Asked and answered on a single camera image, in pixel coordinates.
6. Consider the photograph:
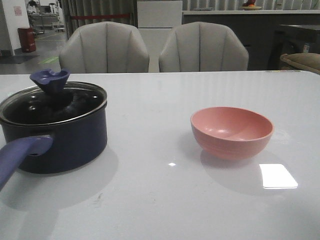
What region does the beige cushion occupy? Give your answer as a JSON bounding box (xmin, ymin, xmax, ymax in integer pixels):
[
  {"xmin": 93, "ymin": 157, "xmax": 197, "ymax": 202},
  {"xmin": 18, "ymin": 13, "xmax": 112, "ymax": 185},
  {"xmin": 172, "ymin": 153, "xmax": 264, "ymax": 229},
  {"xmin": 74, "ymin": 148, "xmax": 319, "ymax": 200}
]
[{"xmin": 279, "ymin": 53, "xmax": 320, "ymax": 75}]

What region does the red barrier belt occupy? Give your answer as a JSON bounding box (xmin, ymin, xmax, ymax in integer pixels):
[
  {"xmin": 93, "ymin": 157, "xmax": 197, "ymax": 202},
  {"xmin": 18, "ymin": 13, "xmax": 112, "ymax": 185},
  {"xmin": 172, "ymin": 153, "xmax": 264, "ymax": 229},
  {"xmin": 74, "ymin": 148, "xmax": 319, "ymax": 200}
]
[{"xmin": 70, "ymin": 13, "xmax": 131, "ymax": 20}]

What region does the dark appliance cabinet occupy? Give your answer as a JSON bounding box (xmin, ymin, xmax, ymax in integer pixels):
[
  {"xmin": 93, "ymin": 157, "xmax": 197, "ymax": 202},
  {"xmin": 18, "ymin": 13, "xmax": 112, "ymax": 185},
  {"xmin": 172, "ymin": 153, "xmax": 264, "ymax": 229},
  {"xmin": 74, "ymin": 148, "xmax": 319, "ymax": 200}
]
[{"xmin": 267, "ymin": 24, "xmax": 320, "ymax": 70}]

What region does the dark kitchen counter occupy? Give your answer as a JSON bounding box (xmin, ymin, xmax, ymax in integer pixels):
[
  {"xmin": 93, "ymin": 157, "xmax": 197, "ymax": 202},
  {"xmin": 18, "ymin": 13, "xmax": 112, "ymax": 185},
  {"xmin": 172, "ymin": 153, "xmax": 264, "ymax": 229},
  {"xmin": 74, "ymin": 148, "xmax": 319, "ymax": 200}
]
[{"xmin": 182, "ymin": 10, "xmax": 320, "ymax": 70}]

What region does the glass lid blue knob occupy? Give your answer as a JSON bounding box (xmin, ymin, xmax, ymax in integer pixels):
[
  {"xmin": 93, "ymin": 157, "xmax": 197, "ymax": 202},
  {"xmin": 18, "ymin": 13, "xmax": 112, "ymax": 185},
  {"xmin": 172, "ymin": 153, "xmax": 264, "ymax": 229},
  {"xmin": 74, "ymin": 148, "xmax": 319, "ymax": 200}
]
[{"xmin": 0, "ymin": 68, "xmax": 107, "ymax": 126}]

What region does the right grey upholstered chair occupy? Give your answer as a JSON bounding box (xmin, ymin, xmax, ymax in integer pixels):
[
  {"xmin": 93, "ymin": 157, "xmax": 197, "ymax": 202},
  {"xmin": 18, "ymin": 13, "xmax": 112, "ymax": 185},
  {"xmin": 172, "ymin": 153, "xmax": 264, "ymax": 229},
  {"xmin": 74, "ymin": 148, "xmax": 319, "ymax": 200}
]
[{"xmin": 158, "ymin": 21, "xmax": 249, "ymax": 73}]

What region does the dark blue saucepan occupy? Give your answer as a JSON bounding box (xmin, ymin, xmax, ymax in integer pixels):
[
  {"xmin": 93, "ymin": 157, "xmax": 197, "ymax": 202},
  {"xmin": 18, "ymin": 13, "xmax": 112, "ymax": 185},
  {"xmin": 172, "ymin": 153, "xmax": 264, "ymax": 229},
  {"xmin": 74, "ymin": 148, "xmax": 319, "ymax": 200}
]
[{"xmin": 0, "ymin": 82, "xmax": 108, "ymax": 191}]

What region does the white refrigerator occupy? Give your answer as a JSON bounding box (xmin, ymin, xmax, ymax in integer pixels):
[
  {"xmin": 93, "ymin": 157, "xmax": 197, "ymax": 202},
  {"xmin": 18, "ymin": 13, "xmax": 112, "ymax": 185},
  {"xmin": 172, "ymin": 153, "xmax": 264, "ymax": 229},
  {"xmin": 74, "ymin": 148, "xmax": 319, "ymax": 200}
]
[{"xmin": 137, "ymin": 0, "xmax": 183, "ymax": 73}]

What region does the left grey upholstered chair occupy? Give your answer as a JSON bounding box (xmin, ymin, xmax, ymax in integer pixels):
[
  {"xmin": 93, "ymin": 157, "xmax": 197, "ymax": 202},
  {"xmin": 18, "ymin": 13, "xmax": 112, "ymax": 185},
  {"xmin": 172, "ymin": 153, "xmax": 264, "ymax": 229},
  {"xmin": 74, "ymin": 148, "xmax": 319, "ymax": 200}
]
[{"xmin": 59, "ymin": 21, "xmax": 150, "ymax": 74}]

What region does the pink bowl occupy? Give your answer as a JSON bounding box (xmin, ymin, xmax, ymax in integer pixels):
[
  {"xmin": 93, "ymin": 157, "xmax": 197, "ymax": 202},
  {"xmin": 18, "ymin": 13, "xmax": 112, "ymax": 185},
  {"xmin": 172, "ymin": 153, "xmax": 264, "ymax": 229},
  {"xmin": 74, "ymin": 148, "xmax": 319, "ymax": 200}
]
[{"xmin": 190, "ymin": 106, "xmax": 274, "ymax": 161}]

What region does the red bin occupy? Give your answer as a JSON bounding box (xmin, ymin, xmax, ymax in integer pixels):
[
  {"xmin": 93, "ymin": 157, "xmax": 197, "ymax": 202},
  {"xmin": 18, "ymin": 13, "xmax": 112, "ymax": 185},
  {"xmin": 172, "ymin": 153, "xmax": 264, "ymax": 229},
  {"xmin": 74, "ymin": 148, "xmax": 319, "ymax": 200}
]
[{"xmin": 17, "ymin": 27, "xmax": 36, "ymax": 53}]

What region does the grey upholstered chair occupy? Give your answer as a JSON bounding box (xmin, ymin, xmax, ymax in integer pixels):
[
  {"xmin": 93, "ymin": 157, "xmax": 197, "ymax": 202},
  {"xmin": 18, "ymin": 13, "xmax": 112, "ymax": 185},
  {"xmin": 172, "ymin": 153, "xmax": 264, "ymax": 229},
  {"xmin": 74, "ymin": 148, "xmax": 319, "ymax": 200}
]
[
  {"xmin": 158, "ymin": 21, "xmax": 249, "ymax": 73},
  {"xmin": 59, "ymin": 21, "xmax": 150, "ymax": 74}
]

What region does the fruit plate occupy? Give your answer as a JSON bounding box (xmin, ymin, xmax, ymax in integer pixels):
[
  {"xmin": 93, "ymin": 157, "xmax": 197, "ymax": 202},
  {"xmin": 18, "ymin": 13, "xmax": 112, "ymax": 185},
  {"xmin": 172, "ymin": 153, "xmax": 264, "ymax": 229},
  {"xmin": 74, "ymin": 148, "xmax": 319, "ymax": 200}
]
[{"xmin": 241, "ymin": 0, "xmax": 262, "ymax": 11}]

